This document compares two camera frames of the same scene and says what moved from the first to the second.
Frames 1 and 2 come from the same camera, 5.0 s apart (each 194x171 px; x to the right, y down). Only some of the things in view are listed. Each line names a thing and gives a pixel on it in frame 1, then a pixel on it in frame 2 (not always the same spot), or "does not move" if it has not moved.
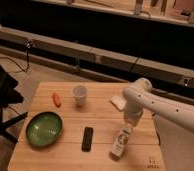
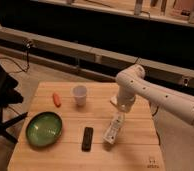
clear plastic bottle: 121,143 → 111,132
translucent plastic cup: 80,93 does not move
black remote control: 87,140 does not move
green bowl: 44,129 does not move
